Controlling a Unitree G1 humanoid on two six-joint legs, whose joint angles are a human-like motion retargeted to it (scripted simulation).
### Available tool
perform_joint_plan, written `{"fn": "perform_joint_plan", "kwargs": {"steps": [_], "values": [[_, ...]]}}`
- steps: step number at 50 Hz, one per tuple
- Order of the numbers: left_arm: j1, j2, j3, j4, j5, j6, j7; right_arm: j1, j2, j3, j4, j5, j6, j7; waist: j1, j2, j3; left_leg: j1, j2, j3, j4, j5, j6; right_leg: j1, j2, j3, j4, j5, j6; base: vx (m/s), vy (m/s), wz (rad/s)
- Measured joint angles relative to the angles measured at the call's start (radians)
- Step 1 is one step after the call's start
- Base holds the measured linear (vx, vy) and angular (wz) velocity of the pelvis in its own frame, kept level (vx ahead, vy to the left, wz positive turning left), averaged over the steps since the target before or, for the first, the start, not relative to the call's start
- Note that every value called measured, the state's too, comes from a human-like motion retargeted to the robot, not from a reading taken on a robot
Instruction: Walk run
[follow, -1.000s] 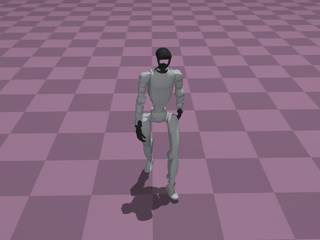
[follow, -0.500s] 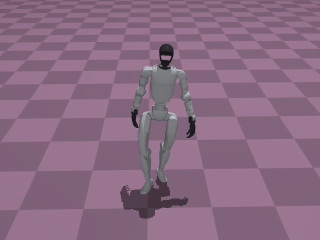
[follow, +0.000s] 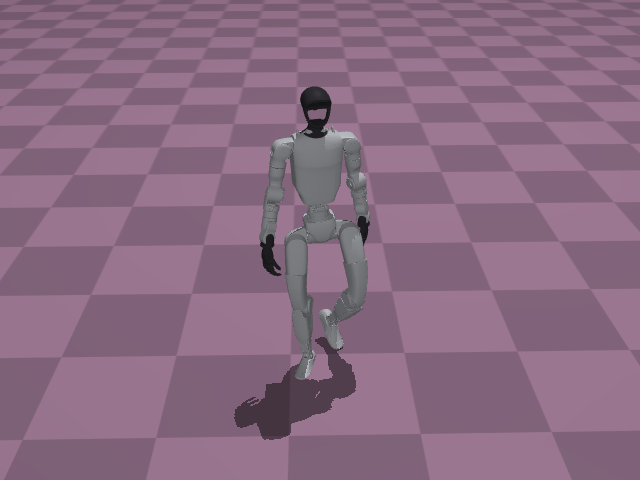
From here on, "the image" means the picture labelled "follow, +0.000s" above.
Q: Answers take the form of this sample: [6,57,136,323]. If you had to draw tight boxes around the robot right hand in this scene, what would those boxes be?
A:
[260,234,282,276]

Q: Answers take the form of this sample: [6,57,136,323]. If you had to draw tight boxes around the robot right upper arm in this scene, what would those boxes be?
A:
[267,137,294,203]

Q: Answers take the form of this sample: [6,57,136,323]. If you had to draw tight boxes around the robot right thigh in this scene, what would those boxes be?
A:
[284,226,314,316]

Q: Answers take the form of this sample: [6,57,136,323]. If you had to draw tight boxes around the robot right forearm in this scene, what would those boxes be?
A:
[259,186,280,244]

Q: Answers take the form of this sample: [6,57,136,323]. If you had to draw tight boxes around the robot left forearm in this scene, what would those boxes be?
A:
[351,176,370,224]

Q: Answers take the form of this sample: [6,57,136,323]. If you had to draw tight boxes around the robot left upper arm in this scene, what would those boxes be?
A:
[338,131,366,191]

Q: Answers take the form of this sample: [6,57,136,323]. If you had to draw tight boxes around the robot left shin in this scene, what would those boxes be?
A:
[327,298,365,327]

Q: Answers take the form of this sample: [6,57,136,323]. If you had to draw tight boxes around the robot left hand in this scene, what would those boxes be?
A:
[357,216,370,245]

